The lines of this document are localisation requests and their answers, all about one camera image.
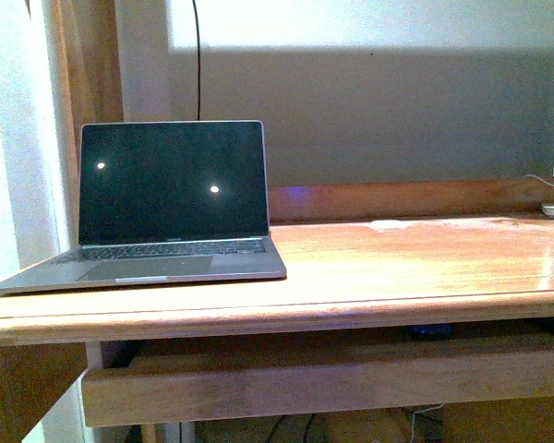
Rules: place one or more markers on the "grey open laptop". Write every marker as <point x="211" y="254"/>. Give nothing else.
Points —
<point x="166" y="202"/>

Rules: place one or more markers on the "wooden desk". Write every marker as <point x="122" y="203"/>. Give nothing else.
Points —
<point x="425" y="257"/>

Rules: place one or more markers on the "cardboard box under desk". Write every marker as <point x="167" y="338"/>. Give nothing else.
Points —
<point x="378" y="425"/>

